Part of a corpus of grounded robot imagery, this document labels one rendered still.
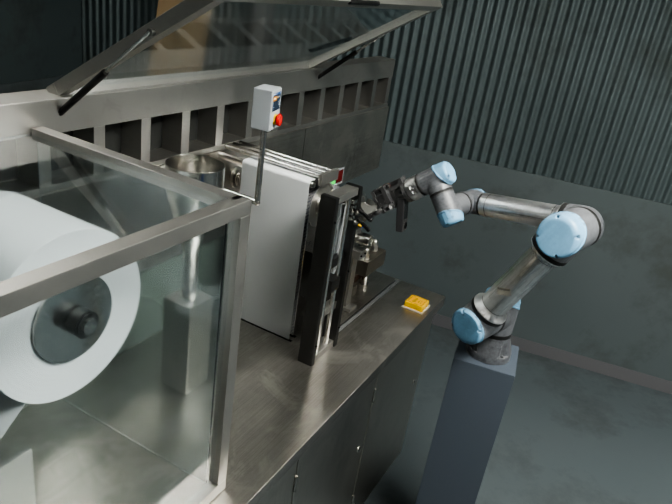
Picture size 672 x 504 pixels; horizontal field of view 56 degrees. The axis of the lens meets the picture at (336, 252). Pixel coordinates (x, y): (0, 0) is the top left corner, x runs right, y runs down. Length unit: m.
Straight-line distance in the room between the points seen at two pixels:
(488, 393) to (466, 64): 2.05
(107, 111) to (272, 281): 0.72
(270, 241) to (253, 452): 0.65
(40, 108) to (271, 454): 0.95
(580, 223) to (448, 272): 2.29
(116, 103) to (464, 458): 1.59
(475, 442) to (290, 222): 0.99
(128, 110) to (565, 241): 1.16
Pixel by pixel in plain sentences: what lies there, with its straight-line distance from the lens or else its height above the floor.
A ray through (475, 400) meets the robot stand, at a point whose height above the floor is 0.77.
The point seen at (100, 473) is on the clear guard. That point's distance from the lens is 1.15.
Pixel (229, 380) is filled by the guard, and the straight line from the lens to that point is 1.32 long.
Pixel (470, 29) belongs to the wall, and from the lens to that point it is 3.66.
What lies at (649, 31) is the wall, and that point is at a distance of 3.65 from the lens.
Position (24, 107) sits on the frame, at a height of 1.64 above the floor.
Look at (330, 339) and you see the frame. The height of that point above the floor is 0.92.
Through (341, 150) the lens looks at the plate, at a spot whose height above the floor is 1.30.
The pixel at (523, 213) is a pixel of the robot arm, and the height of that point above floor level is 1.41.
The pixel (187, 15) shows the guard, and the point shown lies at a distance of 1.26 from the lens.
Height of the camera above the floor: 2.00
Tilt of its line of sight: 24 degrees down
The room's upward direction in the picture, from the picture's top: 9 degrees clockwise
